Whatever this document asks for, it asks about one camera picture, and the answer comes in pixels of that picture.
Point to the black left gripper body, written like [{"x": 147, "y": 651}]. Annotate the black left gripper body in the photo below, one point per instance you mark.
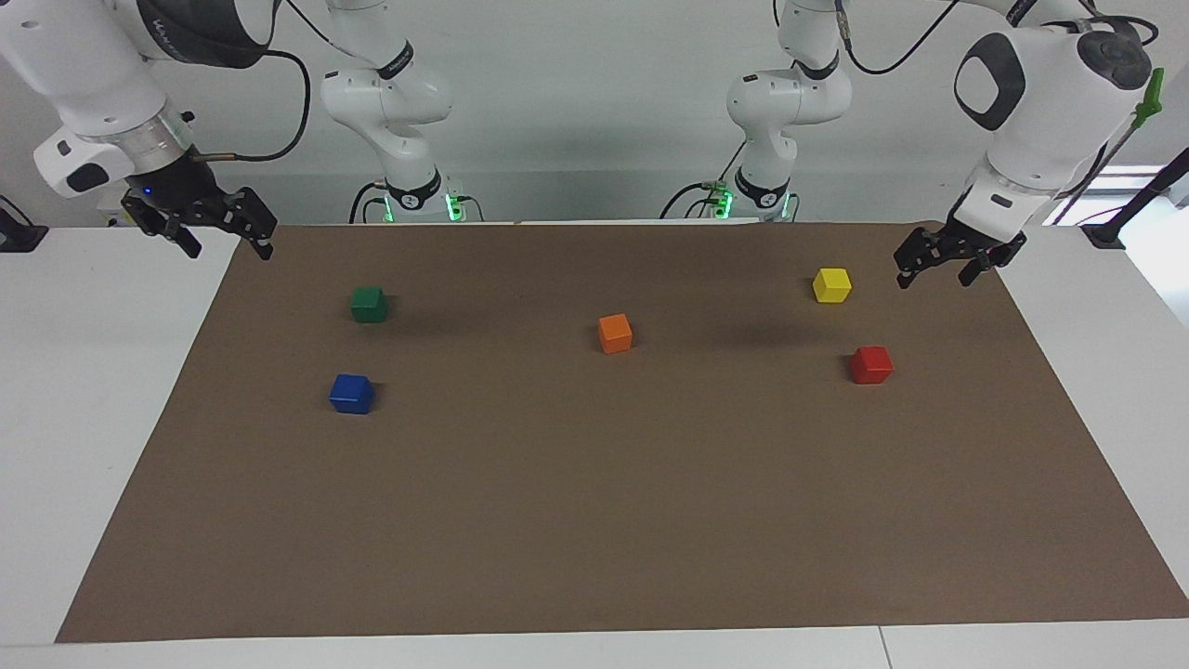
[{"x": 985, "y": 237}]

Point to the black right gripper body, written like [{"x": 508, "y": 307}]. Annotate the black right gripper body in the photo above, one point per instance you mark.
[{"x": 176, "y": 190}]

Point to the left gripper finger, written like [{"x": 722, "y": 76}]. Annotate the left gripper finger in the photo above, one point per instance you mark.
[
  {"x": 920, "y": 253},
  {"x": 986, "y": 264}
]

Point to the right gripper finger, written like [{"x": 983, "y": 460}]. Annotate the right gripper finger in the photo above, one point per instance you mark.
[
  {"x": 255, "y": 221},
  {"x": 172, "y": 232}
]

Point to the red wooden block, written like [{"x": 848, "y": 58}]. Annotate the red wooden block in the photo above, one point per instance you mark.
[{"x": 871, "y": 364}]

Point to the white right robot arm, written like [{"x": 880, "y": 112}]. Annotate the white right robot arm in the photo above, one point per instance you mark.
[{"x": 84, "y": 74}]

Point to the yellow wooden block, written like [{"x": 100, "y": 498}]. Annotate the yellow wooden block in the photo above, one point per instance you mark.
[{"x": 831, "y": 285}]

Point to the green wooden block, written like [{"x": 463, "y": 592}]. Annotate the green wooden block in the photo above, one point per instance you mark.
[{"x": 369, "y": 304}]

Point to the blue wooden block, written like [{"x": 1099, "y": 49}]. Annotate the blue wooden block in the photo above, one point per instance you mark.
[{"x": 352, "y": 393}]

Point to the orange wooden block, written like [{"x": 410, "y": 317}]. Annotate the orange wooden block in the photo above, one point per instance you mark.
[{"x": 615, "y": 334}]

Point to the brown table mat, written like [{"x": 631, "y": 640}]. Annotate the brown table mat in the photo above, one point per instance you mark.
[{"x": 594, "y": 502}]

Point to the black camera stand pole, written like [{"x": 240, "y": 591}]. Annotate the black camera stand pole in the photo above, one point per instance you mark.
[{"x": 1143, "y": 200}]

